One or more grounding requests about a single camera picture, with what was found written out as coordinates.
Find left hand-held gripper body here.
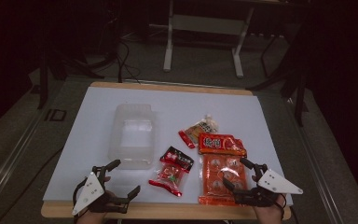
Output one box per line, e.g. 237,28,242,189
71,165,131,217

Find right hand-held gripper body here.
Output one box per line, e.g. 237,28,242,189
231,163,304,208

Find large orange snack packet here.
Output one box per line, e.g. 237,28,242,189
198,133,249,207

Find clear plastic container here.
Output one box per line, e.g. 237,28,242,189
107,103,157,171

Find small red black snack packet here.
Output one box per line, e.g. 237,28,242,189
148,146,196,198

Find small yellow red snack packet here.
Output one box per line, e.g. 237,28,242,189
178,114,219,149

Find person's left hand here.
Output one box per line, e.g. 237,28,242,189
76,208,107,224

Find person's right hand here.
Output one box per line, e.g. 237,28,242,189
253,195,288,224

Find black floor plate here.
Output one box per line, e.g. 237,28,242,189
44,108,68,122

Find white table mat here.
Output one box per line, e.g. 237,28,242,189
42,86,294,206

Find black tripod stand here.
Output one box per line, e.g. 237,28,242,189
246,18,310,127

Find black metal stand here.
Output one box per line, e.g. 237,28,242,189
36,46,105,110

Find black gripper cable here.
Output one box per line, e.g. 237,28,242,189
274,193,288,218
72,176,89,214

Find metal floor rail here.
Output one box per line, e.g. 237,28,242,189
0,102,49,209
283,96,346,224

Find black floor cables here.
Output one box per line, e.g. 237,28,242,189
116,38,143,84

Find white metal desk frame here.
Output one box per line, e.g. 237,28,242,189
162,0,255,78

